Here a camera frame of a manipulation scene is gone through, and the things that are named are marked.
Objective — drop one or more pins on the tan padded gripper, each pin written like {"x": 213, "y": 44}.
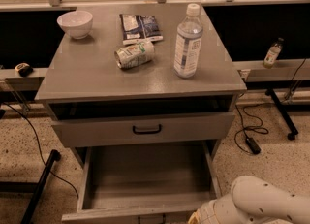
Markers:
{"x": 206, "y": 212}

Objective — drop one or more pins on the grey drawer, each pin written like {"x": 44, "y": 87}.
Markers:
{"x": 144, "y": 184}
{"x": 97, "y": 124}

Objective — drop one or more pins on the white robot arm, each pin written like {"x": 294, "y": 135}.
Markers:
{"x": 253, "y": 201}

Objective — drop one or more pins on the grey top drawer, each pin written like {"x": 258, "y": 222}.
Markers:
{"x": 97, "y": 124}

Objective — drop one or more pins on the grey drawer cabinet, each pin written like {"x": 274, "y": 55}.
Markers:
{"x": 86, "y": 71}

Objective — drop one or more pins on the black stand leg right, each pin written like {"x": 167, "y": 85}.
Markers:
{"x": 293, "y": 131}

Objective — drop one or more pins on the black stand leg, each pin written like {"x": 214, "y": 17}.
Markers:
{"x": 35, "y": 188}
{"x": 293, "y": 131}

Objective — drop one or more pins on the black stand leg left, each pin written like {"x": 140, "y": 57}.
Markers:
{"x": 35, "y": 188}

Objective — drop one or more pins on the crushed green white can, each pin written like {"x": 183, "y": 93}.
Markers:
{"x": 134, "y": 55}

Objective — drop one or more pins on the small green drink bottle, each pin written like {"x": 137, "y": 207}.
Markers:
{"x": 273, "y": 53}

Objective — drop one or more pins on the clear plastic water bottle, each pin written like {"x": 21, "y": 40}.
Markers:
{"x": 188, "y": 42}

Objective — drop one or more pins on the blue snack bag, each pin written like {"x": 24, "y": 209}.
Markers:
{"x": 139, "y": 28}

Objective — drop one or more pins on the white ceramic bowl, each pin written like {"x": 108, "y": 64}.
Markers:
{"x": 76, "y": 24}

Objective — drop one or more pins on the black tape measure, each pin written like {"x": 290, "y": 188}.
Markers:
{"x": 24, "y": 69}

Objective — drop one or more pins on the black power adapter with cable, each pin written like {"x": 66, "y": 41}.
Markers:
{"x": 253, "y": 147}

